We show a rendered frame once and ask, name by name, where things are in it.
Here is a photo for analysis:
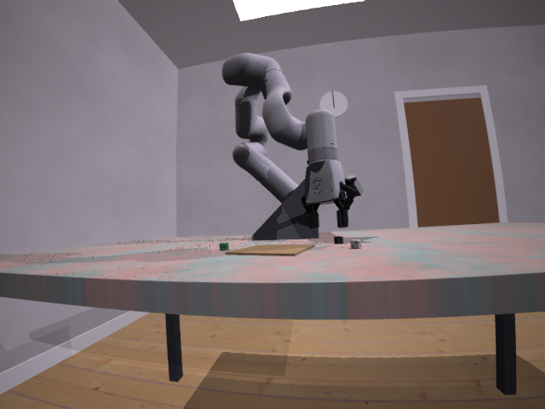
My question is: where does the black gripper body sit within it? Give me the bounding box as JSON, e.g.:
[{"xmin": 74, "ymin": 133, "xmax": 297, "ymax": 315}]
[{"xmin": 305, "ymin": 158, "xmax": 347, "ymax": 205}]

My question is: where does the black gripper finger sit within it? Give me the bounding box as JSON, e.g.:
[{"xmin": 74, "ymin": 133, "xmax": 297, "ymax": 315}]
[
  {"xmin": 334, "ymin": 182, "xmax": 357, "ymax": 228},
  {"xmin": 301, "ymin": 195, "xmax": 320, "ymax": 228}
]

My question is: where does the tan mat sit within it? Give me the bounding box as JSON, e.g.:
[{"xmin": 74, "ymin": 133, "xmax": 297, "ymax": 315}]
[{"xmin": 225, "ymin": 245, "xmax": 315, "ymax": 256}]

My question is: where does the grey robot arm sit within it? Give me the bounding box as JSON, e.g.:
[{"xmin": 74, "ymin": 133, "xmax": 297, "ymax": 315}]
[{"xmin": 222, "ymin": 53, "xmax": 338, "ymax": 203}]

